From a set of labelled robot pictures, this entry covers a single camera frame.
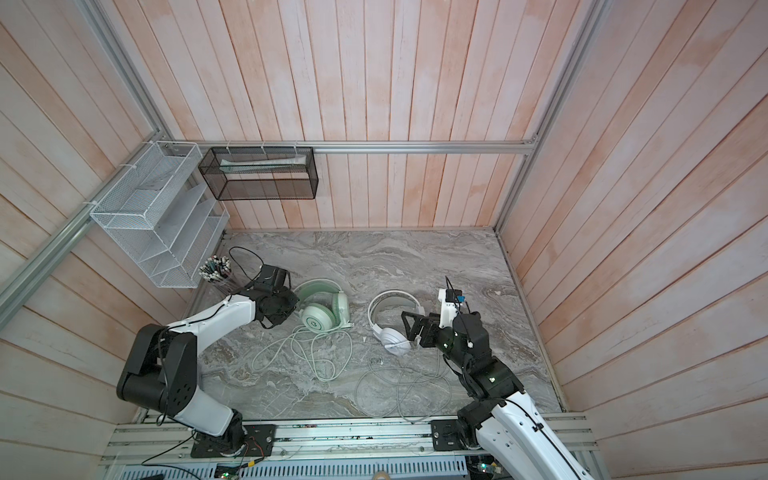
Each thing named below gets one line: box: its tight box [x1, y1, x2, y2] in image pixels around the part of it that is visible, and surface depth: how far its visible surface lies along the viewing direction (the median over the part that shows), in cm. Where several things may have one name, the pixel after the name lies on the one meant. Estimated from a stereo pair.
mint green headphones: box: [294, 278, 353, 332], surface depth 89 cm
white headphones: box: [368, 289, 425, 357], surface depth 85 cm
